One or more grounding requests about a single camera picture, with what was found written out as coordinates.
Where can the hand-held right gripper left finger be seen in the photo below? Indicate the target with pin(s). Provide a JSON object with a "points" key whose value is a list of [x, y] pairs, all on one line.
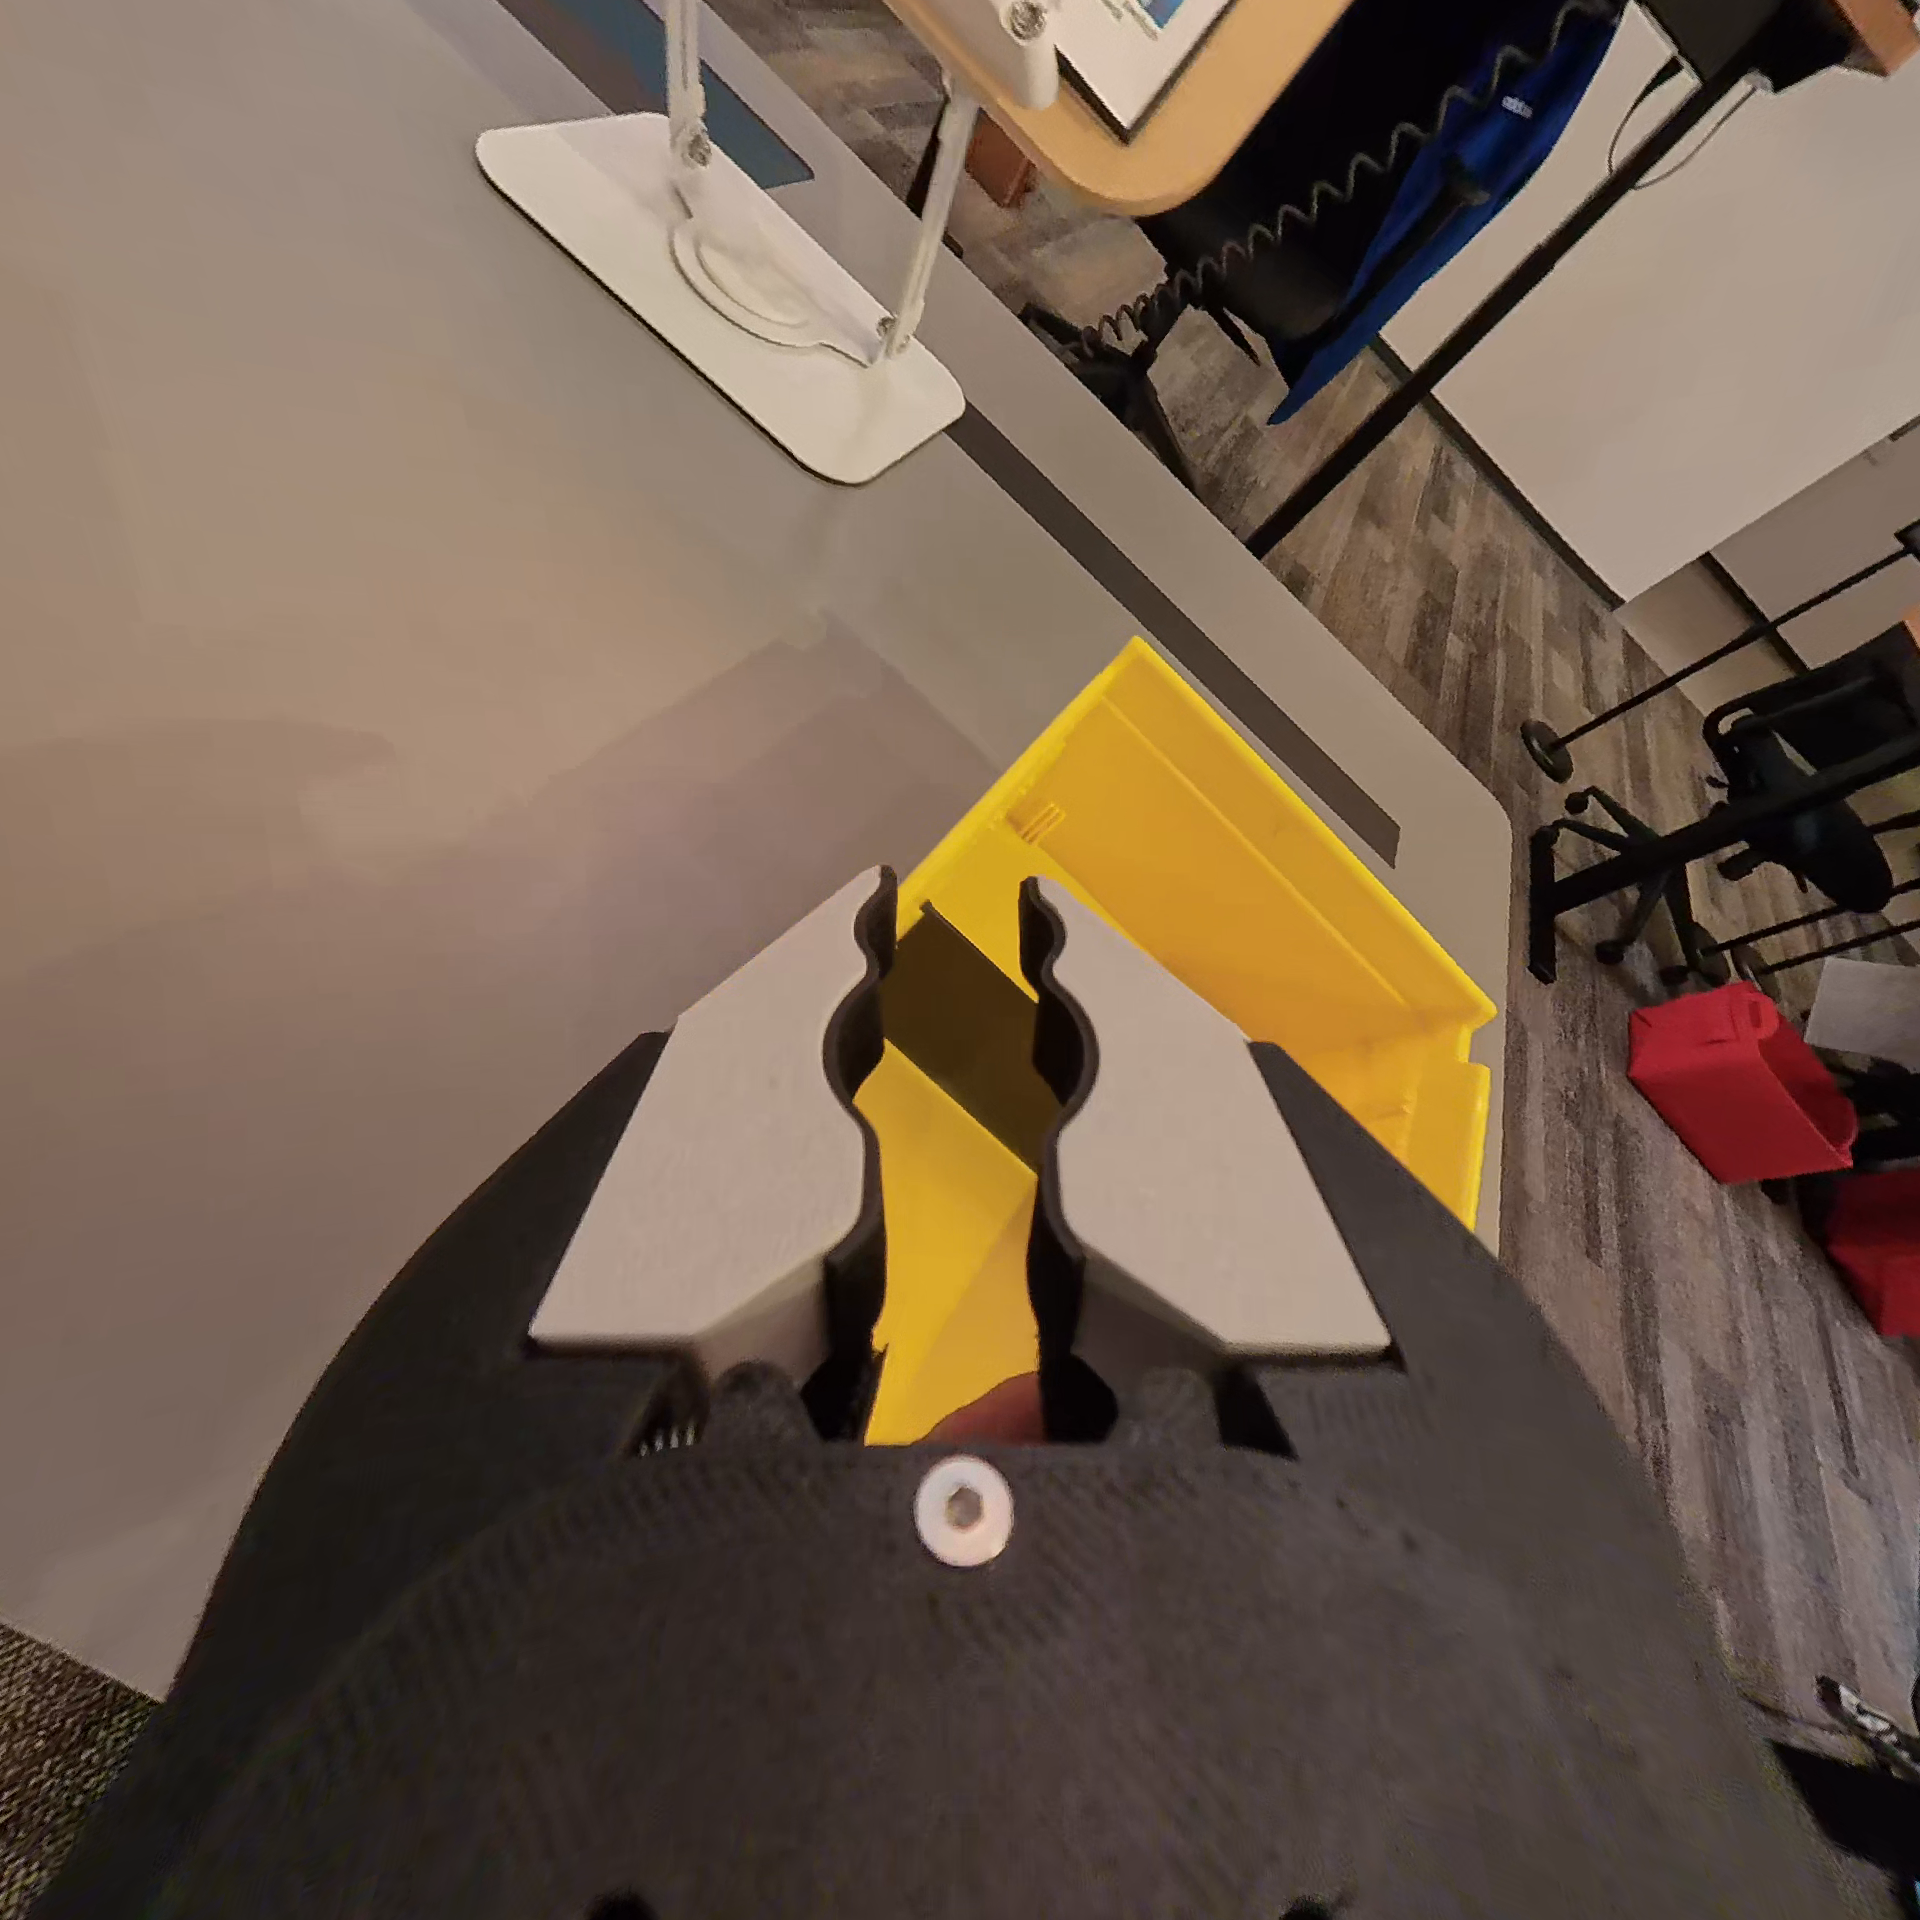
{"points": [[721, 1171]]}

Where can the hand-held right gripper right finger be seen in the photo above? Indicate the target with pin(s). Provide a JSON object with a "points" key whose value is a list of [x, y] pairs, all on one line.
{"points": [[1201, 1186]]}

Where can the yellow bin with divider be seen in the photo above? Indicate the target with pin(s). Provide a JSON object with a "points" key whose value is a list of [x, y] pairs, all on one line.
{"points": [[1230, 901]]}

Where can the person's right hand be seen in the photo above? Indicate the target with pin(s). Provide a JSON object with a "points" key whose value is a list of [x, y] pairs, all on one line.
{"points": [[991, 1414]]}

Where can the red bag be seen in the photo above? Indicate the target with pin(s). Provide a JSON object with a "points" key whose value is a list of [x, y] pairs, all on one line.
{"points": [[1739, 1081], [1882, 1254]]}

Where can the black office chair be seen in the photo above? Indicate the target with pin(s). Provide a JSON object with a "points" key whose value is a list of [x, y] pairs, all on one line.
{"points": [[1800, 796]]}

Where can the black swivel chair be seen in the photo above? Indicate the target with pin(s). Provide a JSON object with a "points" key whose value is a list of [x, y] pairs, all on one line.
{"points": [[1261, 301]]}

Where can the wooden table black legs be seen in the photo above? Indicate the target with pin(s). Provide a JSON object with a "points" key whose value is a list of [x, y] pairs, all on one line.
{"points": [[1501, 323]]}

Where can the blue jacket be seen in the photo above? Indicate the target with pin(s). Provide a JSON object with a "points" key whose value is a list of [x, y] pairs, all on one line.
{"points": [[1501, 149]]}

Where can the black stanchion post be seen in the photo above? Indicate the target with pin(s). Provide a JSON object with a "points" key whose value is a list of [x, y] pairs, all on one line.
{"points": [[1547, 750]]}

